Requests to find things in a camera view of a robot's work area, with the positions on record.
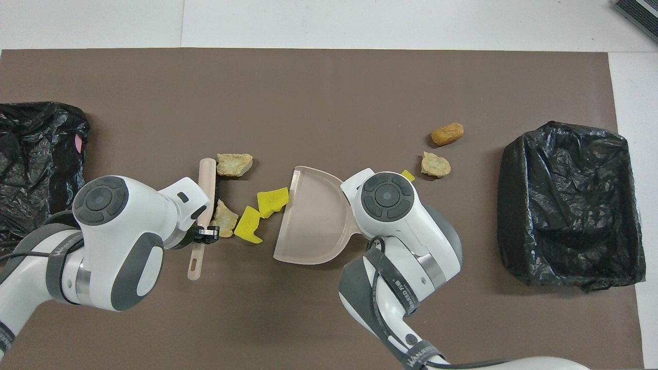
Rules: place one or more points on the brown table mat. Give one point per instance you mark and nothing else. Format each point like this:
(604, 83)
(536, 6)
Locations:
(308, 103)

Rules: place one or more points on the pale beige foam scrap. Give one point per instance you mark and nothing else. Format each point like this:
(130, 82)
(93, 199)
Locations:
(225, 218)

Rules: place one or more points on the black bag lined bin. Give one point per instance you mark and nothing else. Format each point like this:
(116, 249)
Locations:
(565, 205)

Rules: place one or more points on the beige hand brush black bristles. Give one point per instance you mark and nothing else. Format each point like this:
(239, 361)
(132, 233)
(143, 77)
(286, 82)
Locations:
(207, 174)

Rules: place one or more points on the brown bread-like lump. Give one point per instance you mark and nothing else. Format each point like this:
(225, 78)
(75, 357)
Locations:
(447, 134)

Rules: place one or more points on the notched yellow sponge piece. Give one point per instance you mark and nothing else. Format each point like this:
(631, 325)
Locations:
(248, 223)

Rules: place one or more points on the round beige foam scrap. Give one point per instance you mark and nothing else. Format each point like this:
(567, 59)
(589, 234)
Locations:
(435, 164)

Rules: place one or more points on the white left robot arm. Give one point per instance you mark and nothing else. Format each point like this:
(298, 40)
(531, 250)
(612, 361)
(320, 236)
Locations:
(118, 231)

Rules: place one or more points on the curved yellow sponge piece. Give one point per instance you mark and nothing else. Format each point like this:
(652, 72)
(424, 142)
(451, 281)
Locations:
(408, 175)

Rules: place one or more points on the rounded yellow sponge piece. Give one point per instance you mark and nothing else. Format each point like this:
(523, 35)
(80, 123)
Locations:
(272, 201)

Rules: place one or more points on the beige plastic dustpan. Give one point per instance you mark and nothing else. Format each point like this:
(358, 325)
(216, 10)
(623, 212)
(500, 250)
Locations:
(313, 221)

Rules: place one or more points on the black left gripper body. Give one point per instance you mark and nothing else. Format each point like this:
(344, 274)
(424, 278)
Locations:
(189, 239)

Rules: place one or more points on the black bag bin pink sticker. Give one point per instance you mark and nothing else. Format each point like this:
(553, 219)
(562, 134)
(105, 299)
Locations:
(41, 154)

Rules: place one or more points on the beige brown-edged foam scrap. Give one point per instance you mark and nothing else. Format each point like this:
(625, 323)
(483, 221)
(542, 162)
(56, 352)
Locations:
(234, 164)

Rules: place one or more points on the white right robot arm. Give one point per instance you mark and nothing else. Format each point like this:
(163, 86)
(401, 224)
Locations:
(406, 226)

